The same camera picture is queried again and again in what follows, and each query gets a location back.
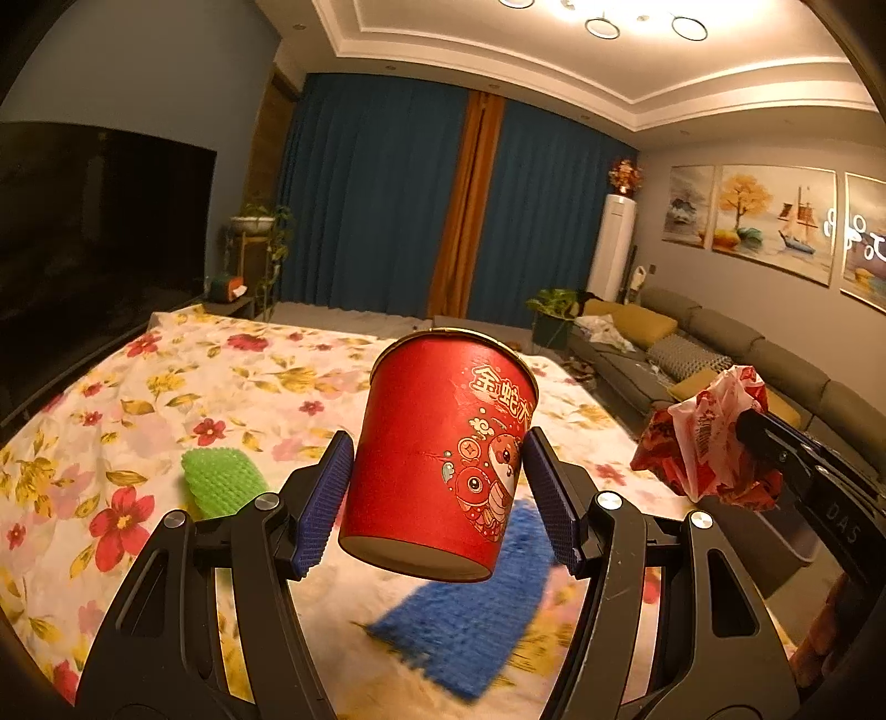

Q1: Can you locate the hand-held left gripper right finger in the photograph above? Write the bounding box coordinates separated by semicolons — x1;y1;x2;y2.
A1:
521;428;797;720

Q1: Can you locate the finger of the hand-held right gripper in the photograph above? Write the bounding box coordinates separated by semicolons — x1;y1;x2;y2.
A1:
734;408;830;487

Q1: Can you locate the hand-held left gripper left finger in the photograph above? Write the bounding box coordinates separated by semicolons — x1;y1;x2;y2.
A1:
73;430;356;720

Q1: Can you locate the red white wrapper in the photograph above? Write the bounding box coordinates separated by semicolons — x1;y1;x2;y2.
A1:
631;364;783;513

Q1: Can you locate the red printed paper cup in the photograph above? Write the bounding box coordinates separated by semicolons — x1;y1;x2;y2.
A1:
337;327;539;583

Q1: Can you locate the person's right forearm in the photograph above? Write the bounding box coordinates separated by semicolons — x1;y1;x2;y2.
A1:
796;571;859;686

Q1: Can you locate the small yellow cushion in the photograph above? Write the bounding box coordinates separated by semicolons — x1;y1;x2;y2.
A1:
670;369;721;401

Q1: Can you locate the grey sofa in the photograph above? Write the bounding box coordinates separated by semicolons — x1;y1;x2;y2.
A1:
568;287;886;486

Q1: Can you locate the patterned grey cushion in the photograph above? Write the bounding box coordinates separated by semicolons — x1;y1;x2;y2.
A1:
647;336;733;382

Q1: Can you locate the blue fuzzy cloth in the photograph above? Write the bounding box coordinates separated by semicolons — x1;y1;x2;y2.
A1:
367;505;565;700

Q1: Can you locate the large yellow cushion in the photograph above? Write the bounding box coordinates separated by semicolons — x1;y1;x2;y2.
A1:
595;301;679;351

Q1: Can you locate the white cloth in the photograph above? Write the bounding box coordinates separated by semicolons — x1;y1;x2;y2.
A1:
574;315;634;347

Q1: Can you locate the green potted floor plant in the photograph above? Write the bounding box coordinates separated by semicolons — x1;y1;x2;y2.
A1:
526;287;579;351

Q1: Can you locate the white handheld vacuum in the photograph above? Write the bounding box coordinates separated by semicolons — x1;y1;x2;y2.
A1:
623;265;656;306

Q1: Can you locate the floral tablecloth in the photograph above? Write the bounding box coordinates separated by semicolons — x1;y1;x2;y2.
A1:
0;305;797;707

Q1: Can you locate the tree and ship painting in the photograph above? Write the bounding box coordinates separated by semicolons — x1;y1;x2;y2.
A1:
709;164;838;286

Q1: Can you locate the boat painting with glare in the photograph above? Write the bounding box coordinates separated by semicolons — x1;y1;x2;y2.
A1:
839;172;886;306

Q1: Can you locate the wooden plant stand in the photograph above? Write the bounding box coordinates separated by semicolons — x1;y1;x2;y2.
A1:
239;234;288;321

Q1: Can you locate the grey mountain painting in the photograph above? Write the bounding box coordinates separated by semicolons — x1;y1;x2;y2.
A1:
662;164;716;246

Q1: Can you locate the white standing air conditioner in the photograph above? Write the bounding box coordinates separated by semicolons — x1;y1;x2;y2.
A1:
587;194;636;302

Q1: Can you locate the blue curtain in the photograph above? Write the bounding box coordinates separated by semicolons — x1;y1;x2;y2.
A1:
467;104;641;326
277;73;472;316

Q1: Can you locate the trailing plant in white pot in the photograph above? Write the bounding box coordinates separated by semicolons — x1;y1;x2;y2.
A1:
221;200;295;323

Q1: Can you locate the red gold ornament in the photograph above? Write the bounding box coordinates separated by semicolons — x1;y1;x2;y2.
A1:
607;158;645;197

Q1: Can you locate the orange curtain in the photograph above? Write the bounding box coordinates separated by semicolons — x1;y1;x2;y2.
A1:
427;90;506;320

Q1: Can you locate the black television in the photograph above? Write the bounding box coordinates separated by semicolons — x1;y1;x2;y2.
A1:
0;121;218;423

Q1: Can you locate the wooden door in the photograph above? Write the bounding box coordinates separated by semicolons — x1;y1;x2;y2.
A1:
253;65;300;223

